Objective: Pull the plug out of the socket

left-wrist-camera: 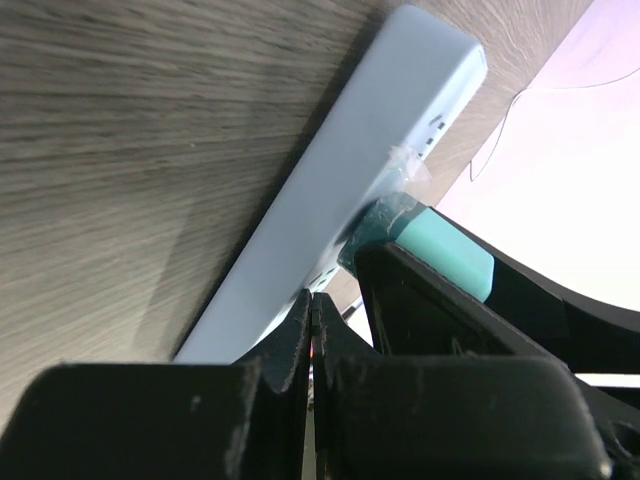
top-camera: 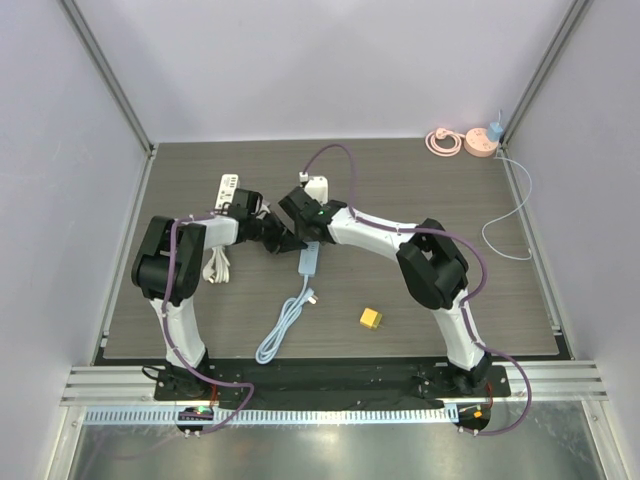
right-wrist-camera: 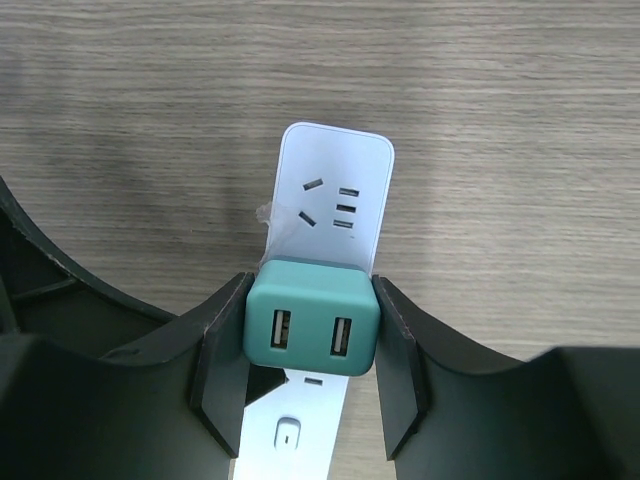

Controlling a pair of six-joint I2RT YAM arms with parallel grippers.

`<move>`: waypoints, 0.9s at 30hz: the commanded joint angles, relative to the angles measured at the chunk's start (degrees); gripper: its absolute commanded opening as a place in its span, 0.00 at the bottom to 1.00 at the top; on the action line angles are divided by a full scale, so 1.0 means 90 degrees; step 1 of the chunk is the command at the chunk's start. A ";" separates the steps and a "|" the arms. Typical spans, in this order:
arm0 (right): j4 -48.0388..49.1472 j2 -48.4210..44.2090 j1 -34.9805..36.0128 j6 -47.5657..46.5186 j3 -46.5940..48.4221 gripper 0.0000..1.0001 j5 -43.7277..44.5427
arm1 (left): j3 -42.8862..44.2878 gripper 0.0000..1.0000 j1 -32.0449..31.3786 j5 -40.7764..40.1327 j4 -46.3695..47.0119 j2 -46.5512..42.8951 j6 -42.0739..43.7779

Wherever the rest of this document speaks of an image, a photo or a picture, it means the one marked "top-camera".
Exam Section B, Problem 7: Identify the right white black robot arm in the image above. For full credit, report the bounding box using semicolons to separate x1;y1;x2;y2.
279;186;492;396

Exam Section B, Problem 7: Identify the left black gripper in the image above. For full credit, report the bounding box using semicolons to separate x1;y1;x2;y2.
247;212;306;256

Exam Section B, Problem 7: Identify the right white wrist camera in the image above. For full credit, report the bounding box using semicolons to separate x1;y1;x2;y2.
299;172;329;205

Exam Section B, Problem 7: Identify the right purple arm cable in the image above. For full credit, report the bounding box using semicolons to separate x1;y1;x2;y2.
304;144;534;439

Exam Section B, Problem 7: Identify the yellow plug adapter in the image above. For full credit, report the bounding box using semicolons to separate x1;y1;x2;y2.
359;308;382;330

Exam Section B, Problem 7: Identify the white power strip with cord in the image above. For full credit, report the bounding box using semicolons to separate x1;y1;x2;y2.
202;174;240;284

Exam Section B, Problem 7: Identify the white charger cable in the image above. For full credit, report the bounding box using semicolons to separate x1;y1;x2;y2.
481;108;533;261

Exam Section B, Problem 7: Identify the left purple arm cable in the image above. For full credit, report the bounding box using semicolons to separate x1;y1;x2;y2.
159;212;257;436

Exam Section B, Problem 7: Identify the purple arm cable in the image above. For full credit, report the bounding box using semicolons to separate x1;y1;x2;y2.
159;212;257;436
304;144;534;439

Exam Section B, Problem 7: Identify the left aluminium frame post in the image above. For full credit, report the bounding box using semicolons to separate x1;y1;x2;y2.
58;0;154;157

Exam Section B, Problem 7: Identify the aluminium frame post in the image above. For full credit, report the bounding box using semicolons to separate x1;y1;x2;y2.
501;0;593;146
58;0;154;157

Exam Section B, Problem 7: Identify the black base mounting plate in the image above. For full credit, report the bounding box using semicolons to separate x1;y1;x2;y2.
142;357;511;411

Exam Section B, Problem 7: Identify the pink round power socket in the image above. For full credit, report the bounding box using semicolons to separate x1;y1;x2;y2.
424;127;499;158

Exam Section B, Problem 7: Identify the right aluminium frame post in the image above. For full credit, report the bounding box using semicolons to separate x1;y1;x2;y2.
501;0;593;146

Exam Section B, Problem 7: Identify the white slotted cable duct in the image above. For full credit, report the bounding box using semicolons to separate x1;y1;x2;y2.
84;404;459;426

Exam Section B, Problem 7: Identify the light blue power strip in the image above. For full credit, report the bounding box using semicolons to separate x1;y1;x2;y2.
254;241;320;365

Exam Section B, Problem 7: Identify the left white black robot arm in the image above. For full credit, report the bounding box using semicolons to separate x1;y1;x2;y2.
131;189;307;400

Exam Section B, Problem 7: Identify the light blue charger plug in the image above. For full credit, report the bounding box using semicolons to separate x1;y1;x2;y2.
487;121;504;143

